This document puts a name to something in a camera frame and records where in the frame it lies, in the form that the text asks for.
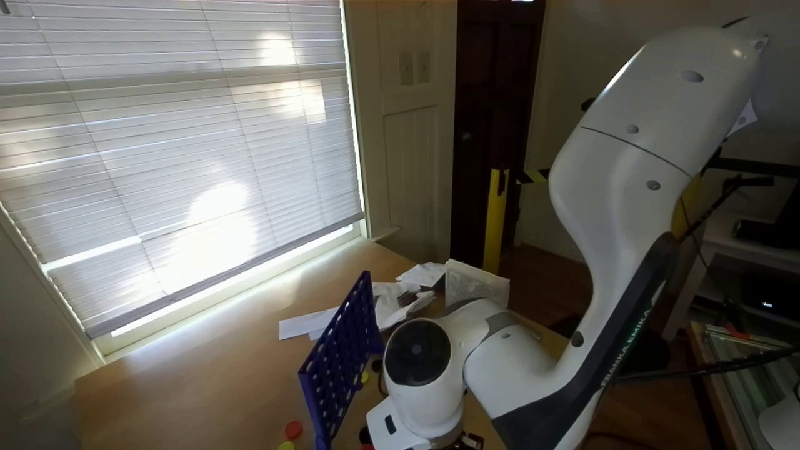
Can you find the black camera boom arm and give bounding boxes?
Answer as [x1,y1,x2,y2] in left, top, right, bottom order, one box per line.
[703,156,800,192]

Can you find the stack of white green boards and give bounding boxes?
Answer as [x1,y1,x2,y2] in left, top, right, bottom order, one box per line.
[685,320,800,450]

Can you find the white desk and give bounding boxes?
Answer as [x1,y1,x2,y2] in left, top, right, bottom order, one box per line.
[659,211,800,346]

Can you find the black device on desk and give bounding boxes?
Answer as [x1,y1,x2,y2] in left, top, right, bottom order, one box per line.
[733,219,800,252]

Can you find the black box under desk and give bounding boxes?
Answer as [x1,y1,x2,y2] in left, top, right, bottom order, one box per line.
[736,270,800,329]

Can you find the white paper sheet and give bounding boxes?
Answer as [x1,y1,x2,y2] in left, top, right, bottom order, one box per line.
[276,307,339,346]
[373,280,438,334]
[394,261,450,290]

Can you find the white wall switch plate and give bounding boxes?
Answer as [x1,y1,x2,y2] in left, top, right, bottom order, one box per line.
[415,49,435,86]

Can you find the yellow post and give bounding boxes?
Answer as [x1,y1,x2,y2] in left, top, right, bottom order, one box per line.
[479,166,513,279]

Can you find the blue connect four grid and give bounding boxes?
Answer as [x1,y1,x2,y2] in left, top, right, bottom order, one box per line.
[294,270,386,450]

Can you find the dark wooden door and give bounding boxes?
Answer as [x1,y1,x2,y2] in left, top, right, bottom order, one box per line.
[446,0,548,272]

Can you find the large white window blind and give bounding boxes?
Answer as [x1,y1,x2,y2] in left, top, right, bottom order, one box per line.
[0,0,369,340]

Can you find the white panel door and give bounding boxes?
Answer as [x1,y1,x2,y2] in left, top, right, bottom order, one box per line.
[345,0,459,264]

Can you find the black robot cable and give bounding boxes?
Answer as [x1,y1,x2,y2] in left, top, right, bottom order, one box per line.
[610,346,800,387]

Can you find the beige cardboard box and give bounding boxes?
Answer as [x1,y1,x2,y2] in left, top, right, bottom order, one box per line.
[441,257,513,316]

